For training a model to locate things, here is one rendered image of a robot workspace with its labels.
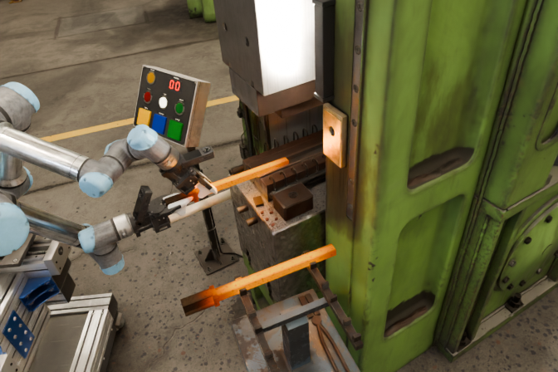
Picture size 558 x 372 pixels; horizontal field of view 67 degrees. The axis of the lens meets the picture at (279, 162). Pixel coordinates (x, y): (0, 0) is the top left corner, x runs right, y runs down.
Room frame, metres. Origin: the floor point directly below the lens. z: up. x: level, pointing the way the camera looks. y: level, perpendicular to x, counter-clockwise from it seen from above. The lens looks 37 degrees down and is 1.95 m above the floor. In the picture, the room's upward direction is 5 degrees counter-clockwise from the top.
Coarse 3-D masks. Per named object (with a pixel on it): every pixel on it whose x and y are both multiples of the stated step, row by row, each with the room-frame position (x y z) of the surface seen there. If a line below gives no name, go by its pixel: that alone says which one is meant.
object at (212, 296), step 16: (304, 256) 0.79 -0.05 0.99; (320, 256) 0.79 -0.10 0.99; (256, 272) 0.75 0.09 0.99; (272, 272) 0.74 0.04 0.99; (288, 272) 0.75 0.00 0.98; (208, 288) 0.70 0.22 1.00; (224, 288) 0.71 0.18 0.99; (240, 288) 0.70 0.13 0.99; (192, 304) 0.66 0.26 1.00; (208, 304) 0.68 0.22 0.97
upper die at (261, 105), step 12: (240, 84) 1.22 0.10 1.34; (300, 84) 1.19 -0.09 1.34; (312, 84) 1.21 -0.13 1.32; (240, 96) 1.24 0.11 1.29; (252, 96) 1.14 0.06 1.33; (264, 96) 1.13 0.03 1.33; (276, 96) 1.15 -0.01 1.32; (288, 96) 1.17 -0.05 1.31; (300, 96) 1.19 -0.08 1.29; (312, 96) 1.21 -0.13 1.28; (252, 108) 1.15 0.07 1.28; (264, 108) 1.13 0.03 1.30; (276, 108) 1.15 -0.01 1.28
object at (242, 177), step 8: (280, 160) 1.24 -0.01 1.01; (288, 160) 1.23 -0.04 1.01; (256, 168) 1.20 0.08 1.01; (264, 168) 1.20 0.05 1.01; (272, 168) 1.20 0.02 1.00; (232, 176) 1.16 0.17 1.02; (240, 176) 1.15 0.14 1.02; (248, 176) 1.16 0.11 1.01; (256, 176) 1.17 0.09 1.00; (216, 184) 1.12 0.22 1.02; (224, 184) 1.12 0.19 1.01; (232, 184) 1.13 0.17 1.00; (192, 192) 1.08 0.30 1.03; (168, 200) 1.04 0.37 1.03; (176, 200) 1.04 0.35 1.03; (192, 200) 1.06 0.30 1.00
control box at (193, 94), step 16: (144, 80) 1.72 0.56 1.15; (160, 80) 1.67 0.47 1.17; (176, 80) 1.62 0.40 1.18; (192, 80) 1.57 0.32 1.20; (160, 96) 1.63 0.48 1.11; (176, 96) 1.58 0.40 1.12; (192, 96) 1.54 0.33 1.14; (160, 112) 1.60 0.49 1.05; (176, 112) 1.54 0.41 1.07; (192, 112) 1.51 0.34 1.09; (192, 128) 1.49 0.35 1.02; (192, 144) 1.48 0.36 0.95
